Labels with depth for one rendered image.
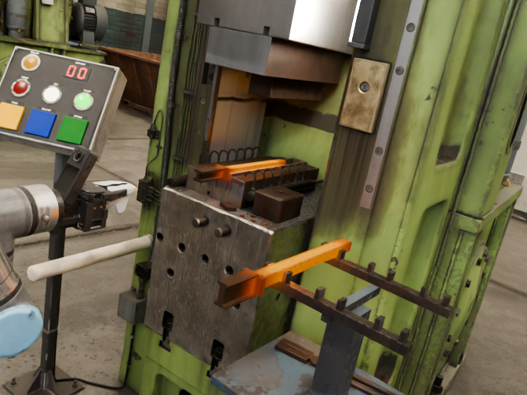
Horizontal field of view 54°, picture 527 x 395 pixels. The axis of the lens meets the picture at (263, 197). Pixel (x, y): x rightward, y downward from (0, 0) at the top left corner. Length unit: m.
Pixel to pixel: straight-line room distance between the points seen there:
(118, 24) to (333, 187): 9.42
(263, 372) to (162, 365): 0.56
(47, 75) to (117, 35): 8.94
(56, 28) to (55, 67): 4.57
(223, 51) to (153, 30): 9.69
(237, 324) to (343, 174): 0.49
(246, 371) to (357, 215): 0.49
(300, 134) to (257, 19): 0.58
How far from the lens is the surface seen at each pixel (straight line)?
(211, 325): 1.46
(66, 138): 1.58
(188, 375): 1.60
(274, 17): 1.32
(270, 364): 1.20
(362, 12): 1.32
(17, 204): 0.97
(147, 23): 10.97
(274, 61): 1.34
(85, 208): 1.06
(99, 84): 1.63
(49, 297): 1.95
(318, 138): 1.78
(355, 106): 1.32
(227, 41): 1.39
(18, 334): 0.88
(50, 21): 6.26
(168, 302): 1.55
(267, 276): 0.94
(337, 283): 1.44
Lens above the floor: 1.34
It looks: 16 degrees down
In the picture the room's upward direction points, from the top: 11 degrees clockwise
